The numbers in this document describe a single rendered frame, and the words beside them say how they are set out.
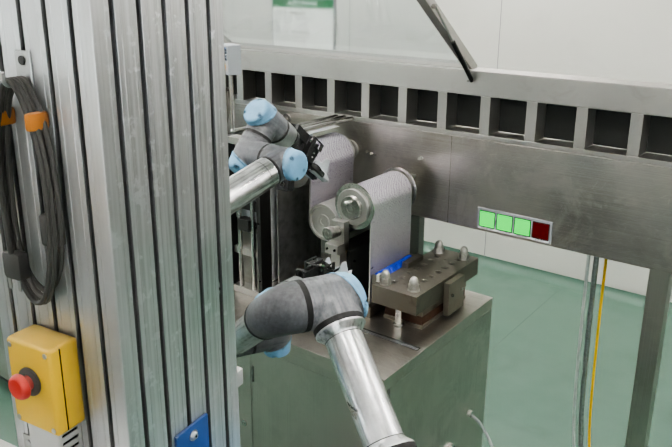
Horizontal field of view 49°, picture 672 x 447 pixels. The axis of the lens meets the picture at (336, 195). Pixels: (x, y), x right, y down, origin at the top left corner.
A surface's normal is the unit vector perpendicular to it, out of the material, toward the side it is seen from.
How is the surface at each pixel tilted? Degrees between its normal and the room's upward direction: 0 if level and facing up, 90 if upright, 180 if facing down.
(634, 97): 90
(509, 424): 0
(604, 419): 0
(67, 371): 90
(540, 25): 90
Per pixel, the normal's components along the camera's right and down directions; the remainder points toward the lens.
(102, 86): 0.87, 0.14
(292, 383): -0.61, 0.23
